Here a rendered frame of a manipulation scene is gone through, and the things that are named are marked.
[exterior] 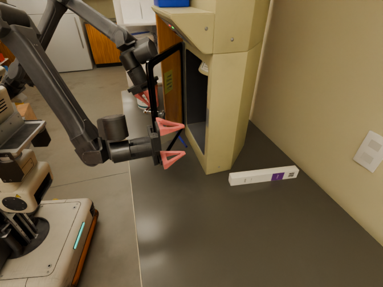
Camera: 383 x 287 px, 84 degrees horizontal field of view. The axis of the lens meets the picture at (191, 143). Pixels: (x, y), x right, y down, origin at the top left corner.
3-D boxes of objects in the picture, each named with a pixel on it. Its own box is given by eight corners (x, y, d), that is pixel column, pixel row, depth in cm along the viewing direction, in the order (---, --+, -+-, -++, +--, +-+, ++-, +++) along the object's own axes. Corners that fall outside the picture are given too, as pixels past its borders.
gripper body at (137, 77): (137, 87, 83) (127, 69, 79) (158, 80, 78) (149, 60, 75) (129, 94, 78) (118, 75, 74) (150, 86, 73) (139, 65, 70)
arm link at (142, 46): (130, 45, 80) (114, 33, 72) (156, 32, 75) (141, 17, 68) (135, 74, 78) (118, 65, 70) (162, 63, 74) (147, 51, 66)
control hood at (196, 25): (182, 34, 84) (182, 4, 78) (213, 54, 59) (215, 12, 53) (153, 36, 81) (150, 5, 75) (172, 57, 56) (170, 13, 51)
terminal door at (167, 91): (184, 127, 108) (182, 41, 84) (159, 165, 84) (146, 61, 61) (182, 126, 108) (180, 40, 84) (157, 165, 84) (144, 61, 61)
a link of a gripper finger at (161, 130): (187, 124, 55) (151, 130, 53) (187, 146, 60) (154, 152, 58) (180, 113, 61) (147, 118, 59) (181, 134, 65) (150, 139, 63)
